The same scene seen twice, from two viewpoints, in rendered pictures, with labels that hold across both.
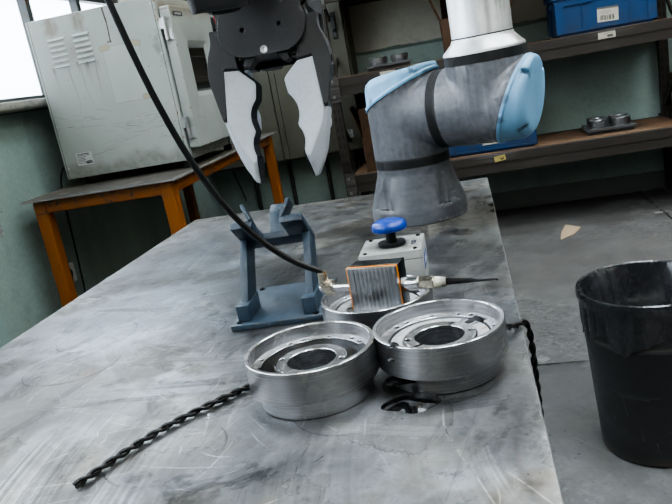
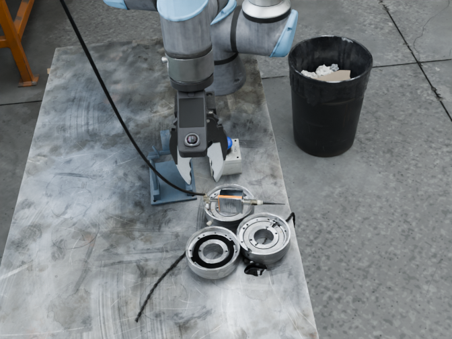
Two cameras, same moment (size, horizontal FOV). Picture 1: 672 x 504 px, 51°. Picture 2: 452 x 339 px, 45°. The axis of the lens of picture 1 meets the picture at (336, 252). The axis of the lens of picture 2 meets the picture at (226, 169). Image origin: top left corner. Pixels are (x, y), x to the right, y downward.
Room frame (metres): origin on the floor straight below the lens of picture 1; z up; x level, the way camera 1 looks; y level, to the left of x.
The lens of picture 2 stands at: (-0.12, 0.15, 1.69)
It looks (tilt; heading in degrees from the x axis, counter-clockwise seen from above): 45 degrees down; 347
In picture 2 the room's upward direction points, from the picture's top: 5 degrees counter-clockwise
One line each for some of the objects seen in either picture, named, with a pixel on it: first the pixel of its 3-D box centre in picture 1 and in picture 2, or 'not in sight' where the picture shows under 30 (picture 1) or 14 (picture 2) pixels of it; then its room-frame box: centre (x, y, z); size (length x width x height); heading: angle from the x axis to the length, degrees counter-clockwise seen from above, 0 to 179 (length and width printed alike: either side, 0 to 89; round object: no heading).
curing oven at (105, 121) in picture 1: (150, 90); not in sight; (3.12, 0.65, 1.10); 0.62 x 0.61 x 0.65; 168
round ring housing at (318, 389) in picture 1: (313, 368); (213, 253); (0.53, 0.03, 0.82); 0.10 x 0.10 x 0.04
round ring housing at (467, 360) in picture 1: (440, 344); (264, 239); (0.53, -0.07, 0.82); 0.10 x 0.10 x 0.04
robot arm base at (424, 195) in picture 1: (416, 184); (217, 64); (1.10, -0.14, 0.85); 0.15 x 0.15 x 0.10
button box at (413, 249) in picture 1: (395, 260); (224, 155); (0.78, -0.07, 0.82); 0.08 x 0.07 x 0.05; 168
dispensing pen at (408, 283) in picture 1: (405, 282); (243, 200); (0.61, -0.06, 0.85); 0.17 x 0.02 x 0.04; 65
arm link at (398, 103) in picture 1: (409, 110); (216, 25); (1.10, -0.15, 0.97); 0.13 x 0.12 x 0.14; 56
